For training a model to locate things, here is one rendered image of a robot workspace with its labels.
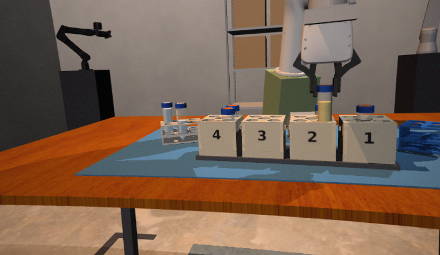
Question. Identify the conical tube with pink liquid and blue cap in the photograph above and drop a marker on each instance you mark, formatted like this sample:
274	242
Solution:
365	112

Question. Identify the blue tube rack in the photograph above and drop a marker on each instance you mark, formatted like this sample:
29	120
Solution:
428	142

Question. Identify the light blue bench mat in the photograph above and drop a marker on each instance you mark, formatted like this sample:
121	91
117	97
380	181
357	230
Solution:
147	157

